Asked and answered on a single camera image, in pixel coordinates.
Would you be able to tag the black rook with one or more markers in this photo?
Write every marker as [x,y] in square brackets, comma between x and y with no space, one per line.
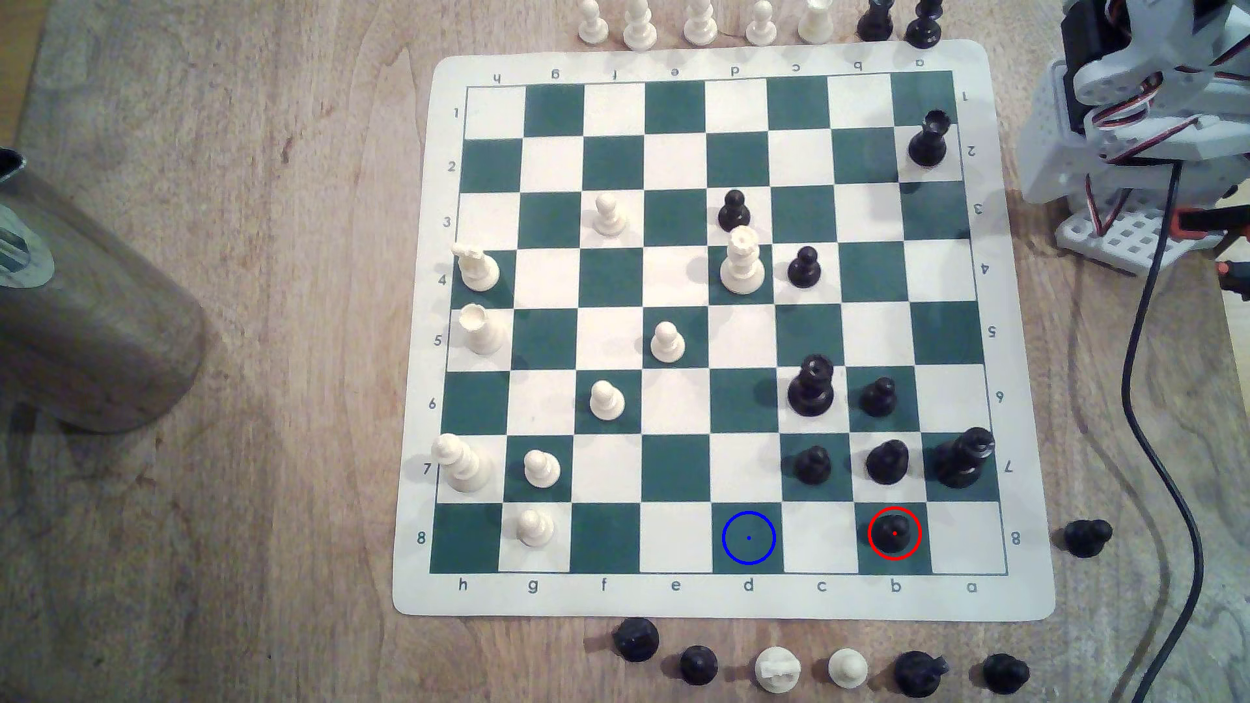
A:
[929,142]

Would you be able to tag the white knight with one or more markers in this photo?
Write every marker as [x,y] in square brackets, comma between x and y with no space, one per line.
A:
[478,270]
[778,671]

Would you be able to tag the black king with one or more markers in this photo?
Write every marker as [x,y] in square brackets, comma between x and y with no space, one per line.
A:
[963,461]

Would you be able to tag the black queen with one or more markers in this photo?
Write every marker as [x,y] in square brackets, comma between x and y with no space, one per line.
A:
[811,389]

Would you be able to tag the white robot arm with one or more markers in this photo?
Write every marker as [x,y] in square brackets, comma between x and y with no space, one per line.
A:
[1123,93]

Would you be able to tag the white queen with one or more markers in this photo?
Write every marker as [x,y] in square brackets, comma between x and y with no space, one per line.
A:
[742,266]

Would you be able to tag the brown metal cylinder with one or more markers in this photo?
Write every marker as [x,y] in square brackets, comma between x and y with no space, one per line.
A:
[98,312]

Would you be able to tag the black pawn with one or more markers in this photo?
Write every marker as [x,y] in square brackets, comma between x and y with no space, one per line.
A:
[878,398]
[887,463]
[812,467]
[894,535]
[1005,674]
[1087,538]
[733,213]
[699,666]
[804,269]

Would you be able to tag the white bishop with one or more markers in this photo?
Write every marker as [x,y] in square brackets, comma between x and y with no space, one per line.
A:
[700,26]
[641,29]
[463,465]

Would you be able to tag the orange black clamp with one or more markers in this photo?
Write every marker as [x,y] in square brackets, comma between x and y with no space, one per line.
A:
[1196,223]
[1238,278]

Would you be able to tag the green white chess mat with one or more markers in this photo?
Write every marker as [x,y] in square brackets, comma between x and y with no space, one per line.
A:
[674,166]

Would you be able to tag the black pawn on b7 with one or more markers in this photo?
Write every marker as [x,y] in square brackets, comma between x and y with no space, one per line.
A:
[887,463]

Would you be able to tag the white rook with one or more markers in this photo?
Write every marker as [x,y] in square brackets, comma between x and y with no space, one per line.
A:
[482,332]
[815,21]

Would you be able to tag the black bishop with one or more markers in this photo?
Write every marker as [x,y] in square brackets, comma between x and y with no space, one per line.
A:
[923,27]
[875,21]

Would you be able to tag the white pawn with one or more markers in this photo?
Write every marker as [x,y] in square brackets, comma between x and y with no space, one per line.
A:
[534,529]
[593,24]
[606,402]
[848,669]
[609,217]
[668,345]
[761,26]
[542,471]

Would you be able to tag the white perforated base plate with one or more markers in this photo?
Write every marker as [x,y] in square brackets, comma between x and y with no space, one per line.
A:
[1123,239]

